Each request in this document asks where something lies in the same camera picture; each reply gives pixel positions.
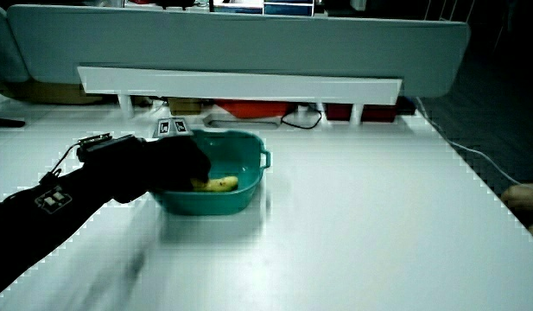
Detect person's right hand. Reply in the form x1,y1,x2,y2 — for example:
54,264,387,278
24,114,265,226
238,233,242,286
138,117,213,194

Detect yellow banana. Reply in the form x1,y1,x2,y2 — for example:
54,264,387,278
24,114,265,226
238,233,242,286
190,175,240,193

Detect teal plastic plate with handles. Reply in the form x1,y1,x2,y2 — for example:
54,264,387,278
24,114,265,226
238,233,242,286
149,129,272,217

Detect olive yellow box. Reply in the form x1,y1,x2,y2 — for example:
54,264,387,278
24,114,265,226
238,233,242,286
167,97,203,117

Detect grey flat tray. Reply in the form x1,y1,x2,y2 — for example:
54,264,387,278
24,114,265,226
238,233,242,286
202,112,283,131

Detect red plastic box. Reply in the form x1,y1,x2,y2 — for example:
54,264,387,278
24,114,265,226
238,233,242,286
213,98,296,120

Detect white desk shelf riser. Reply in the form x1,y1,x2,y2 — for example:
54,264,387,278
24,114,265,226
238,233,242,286
76,65,403,126

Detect large grey desk divider panel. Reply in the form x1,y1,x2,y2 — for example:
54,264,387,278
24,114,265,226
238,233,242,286
6,3,472,98

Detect brown cardboard box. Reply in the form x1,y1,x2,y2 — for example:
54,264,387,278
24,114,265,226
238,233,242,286
0,80,105,105

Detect black flat object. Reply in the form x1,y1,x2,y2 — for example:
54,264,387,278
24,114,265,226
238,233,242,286
0,115,27,130

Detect blue and white boxes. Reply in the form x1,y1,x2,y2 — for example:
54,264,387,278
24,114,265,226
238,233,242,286
212,0,315,17

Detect small grey desk divider panel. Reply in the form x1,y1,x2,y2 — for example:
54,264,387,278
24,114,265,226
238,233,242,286
0,3,31,84

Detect dark red box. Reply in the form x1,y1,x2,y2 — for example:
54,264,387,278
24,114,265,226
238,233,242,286
325,102,398,124

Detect black cable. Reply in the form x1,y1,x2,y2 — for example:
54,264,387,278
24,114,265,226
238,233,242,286
280,103,324,130

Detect white cable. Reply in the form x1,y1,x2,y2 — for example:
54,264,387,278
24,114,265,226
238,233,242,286
415,96,533,187

